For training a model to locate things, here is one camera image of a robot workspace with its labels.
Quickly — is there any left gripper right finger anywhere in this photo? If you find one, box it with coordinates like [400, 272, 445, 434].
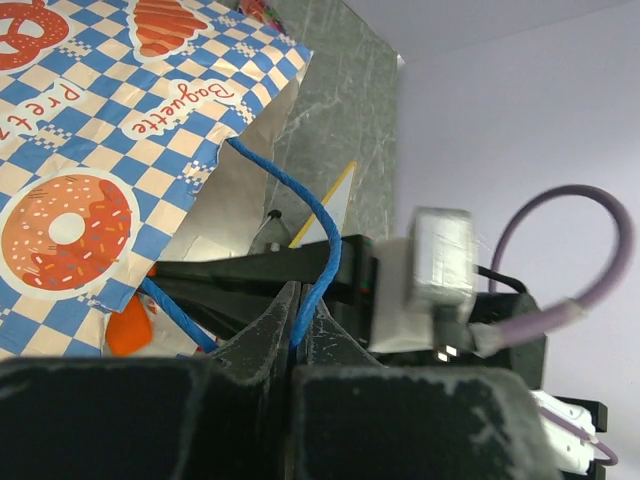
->
[292, 306, 561, 479]

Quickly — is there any orange snack box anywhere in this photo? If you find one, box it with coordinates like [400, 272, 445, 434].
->
[105, 287, 157, 357]

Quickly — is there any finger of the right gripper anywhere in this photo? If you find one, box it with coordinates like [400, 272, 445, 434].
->
[154, 235, 370, 305]

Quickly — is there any small whiteboard yellow frame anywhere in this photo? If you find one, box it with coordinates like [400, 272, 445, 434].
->
[289, 161, 357, 248]

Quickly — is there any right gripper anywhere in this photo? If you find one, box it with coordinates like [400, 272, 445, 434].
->
[369, 293, 547, 390]

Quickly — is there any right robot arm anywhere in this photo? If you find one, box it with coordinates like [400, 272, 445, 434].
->
[154, 235, 608, 479]

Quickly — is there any blue checkered paper bag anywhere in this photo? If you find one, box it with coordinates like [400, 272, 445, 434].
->
[1, 1, 312, 358]

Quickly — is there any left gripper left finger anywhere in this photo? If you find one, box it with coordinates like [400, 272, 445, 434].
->
[1, 283, 296, 479]

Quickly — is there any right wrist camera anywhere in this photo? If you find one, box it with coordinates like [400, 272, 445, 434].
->
[368, 207, 477, 361]

